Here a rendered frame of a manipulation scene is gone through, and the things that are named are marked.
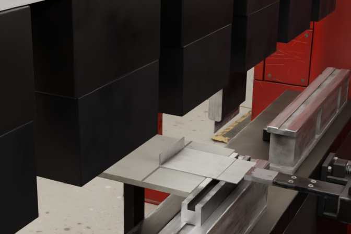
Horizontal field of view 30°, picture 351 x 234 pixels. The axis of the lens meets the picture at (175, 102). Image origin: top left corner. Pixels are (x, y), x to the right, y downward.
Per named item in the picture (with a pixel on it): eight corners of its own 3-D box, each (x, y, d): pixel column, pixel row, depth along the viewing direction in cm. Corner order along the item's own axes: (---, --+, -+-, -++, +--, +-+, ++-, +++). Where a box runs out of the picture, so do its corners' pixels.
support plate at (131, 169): (101, 128, 120) (101, 123, 120) (234, 154, 110) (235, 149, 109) (41, 163, 105) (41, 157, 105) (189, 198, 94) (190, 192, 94)
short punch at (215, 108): (232, 112, 103) (235, 53, 100) (244, 114, 102) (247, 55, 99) (207, 132, 95) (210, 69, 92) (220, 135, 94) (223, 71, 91)
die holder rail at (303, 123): (324, 101, 175) (327, 66, 172) (346, 104, 172) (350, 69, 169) (264, 170, 132) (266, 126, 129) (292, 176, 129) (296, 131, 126)
